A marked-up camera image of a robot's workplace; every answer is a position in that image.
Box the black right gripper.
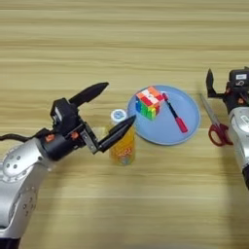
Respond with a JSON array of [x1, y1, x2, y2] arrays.
[[205, 67, 249, 113]]

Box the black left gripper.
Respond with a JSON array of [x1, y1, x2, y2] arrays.
[[40, 82, 137, 162]]

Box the orange juice bottle white cap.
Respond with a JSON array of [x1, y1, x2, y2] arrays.
[[108, 108, 136, 167]]

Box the red and black pen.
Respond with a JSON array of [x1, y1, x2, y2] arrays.
[[161, 91, 189, 134]]

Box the colourful puzzle cube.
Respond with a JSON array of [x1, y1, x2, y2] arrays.
[[134, 86, 165, 121]]

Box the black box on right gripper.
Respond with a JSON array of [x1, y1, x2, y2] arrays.
[[229, 67, 249, 88]]

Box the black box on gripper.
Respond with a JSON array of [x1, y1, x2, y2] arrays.
[[50, 97, 84, 139], [229, 67, 249, 88]]

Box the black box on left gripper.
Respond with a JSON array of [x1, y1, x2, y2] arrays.
[[50, 97, 84, 139]]

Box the light blue round plate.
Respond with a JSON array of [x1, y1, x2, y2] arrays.
[[125, 85, 201, 146]]

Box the red-handled scissors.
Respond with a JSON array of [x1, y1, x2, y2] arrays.
[[198, 92, 234, 147]]

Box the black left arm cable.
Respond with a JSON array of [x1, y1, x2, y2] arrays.
[[0, 127, 50, 144]]

